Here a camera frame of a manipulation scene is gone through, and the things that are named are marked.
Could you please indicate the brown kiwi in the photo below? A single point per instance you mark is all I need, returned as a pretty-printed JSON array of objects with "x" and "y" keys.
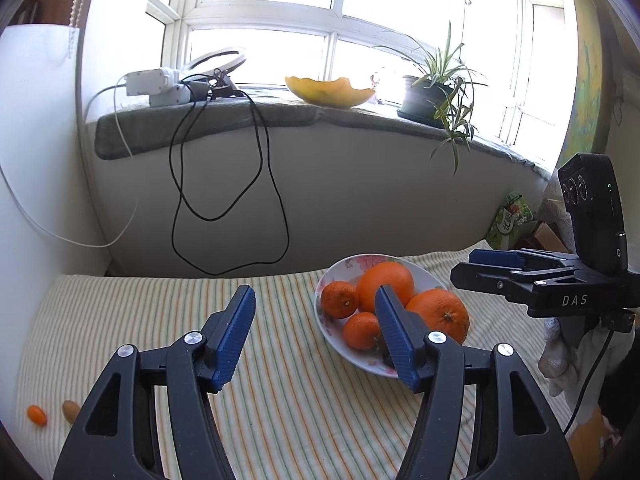
[{"x": 70, "y": 410}]

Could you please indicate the large orange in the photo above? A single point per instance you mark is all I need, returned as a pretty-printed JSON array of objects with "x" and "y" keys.
[
  {"x": 387, "y": 277},
  {"x": 440, "y": 315}
]

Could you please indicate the small mandarin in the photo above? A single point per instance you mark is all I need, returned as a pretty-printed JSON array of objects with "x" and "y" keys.
[
  {"x": 340, "y": 300},
  {"x": 361, "y": 331}
]

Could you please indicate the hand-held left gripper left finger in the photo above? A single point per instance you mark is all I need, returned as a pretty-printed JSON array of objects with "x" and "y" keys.
[{"x": 235, "y": 340}]

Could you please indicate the grey windowsill mat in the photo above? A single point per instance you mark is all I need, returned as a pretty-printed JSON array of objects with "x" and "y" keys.
[{"x": 280, "y": 112}]

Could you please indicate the potted spider plant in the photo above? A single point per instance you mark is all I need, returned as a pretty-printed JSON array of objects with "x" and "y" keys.
[{"x": 425, "y": 97}]

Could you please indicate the person's right hand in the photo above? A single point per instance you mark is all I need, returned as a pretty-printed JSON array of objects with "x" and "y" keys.
[{"x": 565, "y": 355}]

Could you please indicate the cardboard box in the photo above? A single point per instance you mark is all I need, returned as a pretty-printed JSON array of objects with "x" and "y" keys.
[{"x": 547, "y": 237}]

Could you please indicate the white power adapter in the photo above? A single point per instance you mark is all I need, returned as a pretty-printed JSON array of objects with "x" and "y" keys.
[{"x": 150, "y": 82}]

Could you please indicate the yellow wall poster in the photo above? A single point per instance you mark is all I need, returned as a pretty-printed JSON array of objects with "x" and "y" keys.
[{"x": 592, "y": 85}]

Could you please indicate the yellow pomelo peel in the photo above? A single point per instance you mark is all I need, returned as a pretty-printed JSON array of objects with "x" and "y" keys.
[{"x": 325, "y": 94}]

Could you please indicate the small orange kumquat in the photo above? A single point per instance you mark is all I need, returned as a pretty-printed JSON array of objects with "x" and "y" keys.
[{"x": 37, "y": 415}]

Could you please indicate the green snack packet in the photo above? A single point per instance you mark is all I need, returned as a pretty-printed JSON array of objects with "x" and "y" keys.
[{"x": 510, "y": 220}]

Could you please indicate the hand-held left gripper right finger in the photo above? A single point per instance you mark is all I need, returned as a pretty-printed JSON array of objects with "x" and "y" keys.
[{"x": 395, "y": 340}]

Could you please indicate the floral white plate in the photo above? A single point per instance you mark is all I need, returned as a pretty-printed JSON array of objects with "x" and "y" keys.
[{"x": 340, "y": 265}]

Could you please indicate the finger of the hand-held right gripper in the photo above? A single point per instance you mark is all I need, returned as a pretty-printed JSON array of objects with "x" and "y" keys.
[
  {"x": 495, "y": 258},
  {"x": 490, "y": 280}
]

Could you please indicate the striped blanket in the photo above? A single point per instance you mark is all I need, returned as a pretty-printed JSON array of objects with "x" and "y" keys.
[{"x": 280, "y": 410}]

